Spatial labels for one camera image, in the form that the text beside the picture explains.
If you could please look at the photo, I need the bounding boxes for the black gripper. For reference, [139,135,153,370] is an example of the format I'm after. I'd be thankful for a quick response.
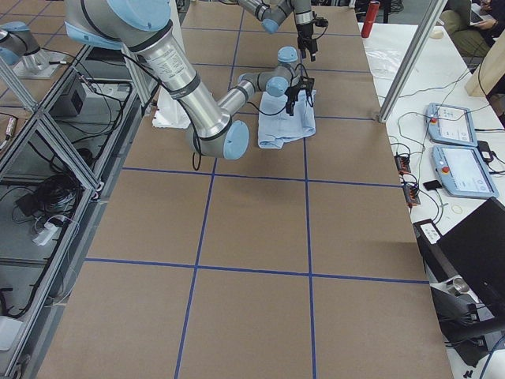
[285,77,315,116]
[296,17,327,62]

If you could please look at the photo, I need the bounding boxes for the lower teach pendant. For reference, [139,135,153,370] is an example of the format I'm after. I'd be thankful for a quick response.
[432,144,499,199]

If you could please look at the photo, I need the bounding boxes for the red cylinder bottle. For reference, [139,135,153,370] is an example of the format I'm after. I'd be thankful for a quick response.
[361,0,380,39]

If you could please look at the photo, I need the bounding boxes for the teach pendant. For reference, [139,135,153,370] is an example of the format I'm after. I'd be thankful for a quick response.
[432,144,499,199]
[426,103,477,147]

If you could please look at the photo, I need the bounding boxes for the aluminium frame post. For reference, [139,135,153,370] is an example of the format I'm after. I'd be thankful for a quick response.
[377,0,447,123]

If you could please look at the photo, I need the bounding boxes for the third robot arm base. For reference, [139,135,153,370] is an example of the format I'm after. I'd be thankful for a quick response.
[1,21,67,79]

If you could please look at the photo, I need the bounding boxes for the white power strip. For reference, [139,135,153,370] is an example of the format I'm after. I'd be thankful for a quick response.
[32,219,62,246]

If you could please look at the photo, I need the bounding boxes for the upper teach pendant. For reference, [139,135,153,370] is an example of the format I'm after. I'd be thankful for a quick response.
[426,103,477,147]

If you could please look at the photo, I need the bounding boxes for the clear plastic bag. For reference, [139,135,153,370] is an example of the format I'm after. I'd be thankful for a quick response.
[365,46,405,80]

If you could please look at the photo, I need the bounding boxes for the white camera post base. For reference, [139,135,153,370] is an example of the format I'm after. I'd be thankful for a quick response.
[151,39,190,129]

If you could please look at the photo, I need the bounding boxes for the black laptop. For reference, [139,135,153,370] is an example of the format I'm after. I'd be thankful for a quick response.
[437,197,504,312]

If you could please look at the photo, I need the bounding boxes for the light blue button shirt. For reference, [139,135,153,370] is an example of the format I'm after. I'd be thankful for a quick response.
[258,91,316,149]

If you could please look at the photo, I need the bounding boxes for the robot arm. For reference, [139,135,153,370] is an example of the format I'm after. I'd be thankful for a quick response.
[65,1,317,159]
[238,0,328,62]

